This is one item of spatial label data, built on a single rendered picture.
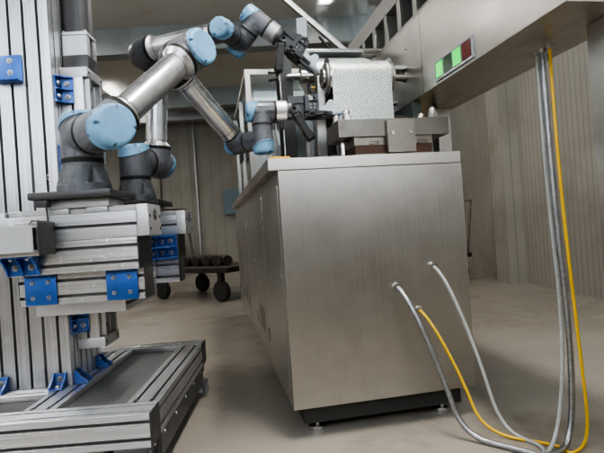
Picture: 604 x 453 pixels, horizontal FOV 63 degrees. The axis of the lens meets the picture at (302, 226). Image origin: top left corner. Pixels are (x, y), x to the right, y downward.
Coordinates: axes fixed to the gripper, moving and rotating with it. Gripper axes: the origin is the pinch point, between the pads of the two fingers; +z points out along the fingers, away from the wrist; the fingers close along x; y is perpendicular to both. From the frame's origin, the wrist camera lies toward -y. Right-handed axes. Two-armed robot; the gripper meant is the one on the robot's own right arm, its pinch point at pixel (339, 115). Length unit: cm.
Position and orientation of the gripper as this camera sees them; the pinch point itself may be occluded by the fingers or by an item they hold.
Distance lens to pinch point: 192.8
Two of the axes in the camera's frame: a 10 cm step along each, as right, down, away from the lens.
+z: 9.8, -0.7, 1.9
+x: -1.8, 0.1, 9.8
